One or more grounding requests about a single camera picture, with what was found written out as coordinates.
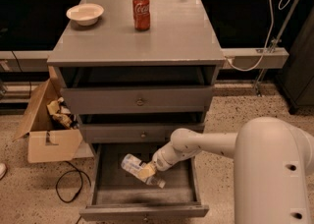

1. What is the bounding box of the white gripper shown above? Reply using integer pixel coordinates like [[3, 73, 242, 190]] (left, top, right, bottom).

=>
[[138, 142, 183, 180]]

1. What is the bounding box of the clear blue-label plastic bottle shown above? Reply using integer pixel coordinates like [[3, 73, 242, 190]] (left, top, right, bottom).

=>
[[121, 153, 166, 189]]

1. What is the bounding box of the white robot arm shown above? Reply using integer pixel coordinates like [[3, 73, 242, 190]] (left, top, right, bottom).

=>
[[139, 117, 314, 224]]

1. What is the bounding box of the grey middle drawer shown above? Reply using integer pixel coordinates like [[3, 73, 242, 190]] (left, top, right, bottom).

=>
[[79, 123, 204, 143]]

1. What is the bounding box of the grey open bottom drawer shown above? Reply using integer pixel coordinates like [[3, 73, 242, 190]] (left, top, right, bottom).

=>
[[79, 142, 209, 221]]

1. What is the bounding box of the grey top drawer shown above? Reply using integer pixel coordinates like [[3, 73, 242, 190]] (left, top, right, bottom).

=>
[[61, 86, 212, 115]]

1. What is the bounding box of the grey drawer cabinet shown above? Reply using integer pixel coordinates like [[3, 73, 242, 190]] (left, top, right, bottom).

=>
[[46, 0, 226, 153]]

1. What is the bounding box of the open cardboard box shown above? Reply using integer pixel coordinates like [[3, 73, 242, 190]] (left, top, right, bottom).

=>
[[12, 79, 83, 164]]

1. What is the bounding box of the crumpled paper in box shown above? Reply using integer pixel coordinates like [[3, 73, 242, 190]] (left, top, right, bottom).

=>
[[47, 97, 73, 129]]

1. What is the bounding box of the white sneaker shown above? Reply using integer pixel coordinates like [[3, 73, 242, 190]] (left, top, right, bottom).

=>
[[0, 163, 7, 180]]

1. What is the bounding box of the white bowl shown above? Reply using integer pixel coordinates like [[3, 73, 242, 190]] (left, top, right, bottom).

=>
[[66, 3, 104, 26]]

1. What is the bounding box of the red cola can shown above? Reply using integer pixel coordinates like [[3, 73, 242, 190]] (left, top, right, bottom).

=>
[[132, 0, 150, 31]]

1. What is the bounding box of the dark cabinet at right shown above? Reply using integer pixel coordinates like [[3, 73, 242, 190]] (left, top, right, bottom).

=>
[[277, 8, 314, 114]]

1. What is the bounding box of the metal stand pole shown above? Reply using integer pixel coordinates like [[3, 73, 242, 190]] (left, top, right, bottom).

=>
[[253, 0, 299, 97]]

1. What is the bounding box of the black floor cable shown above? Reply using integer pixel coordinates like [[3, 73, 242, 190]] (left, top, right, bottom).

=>
[[55, 160, 92, 204]]

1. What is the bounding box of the grey wall ledge rail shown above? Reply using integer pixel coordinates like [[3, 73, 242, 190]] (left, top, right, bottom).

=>
[[0, 47, 288, 73]]

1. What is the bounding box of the white hanging cable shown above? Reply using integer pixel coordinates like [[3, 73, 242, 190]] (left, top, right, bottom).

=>
[[225, 0, 294, 73]]

